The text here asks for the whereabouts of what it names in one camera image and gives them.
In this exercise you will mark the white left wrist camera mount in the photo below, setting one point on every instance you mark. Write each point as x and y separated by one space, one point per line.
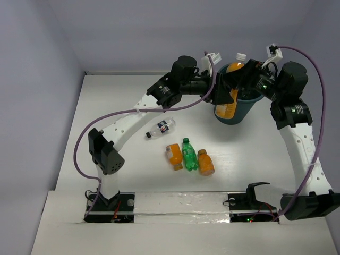
209 61

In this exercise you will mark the green sprite bottle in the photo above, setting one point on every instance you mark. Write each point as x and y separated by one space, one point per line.
189 155

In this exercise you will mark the clear pepsi bottle black cap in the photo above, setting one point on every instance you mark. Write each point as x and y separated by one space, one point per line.
162 128

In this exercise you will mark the orange juice bottle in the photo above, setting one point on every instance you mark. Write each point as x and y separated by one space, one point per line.
175 156
206 167

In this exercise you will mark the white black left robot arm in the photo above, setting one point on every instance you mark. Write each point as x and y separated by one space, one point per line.
183 79

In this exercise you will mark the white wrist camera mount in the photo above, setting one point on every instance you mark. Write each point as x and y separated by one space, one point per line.
274 55
209 61

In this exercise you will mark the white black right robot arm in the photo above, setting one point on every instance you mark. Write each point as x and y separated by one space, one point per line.
314 196

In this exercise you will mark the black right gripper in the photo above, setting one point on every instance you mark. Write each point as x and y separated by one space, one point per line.
247 75

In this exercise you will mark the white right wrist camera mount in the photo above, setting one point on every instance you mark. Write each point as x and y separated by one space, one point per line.
274 55

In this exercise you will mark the teal plastic bin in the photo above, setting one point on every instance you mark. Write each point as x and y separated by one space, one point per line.
244 104

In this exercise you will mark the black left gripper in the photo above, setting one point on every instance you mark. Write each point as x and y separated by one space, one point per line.
217 87

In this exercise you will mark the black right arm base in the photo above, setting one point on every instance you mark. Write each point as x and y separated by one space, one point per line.
246 208

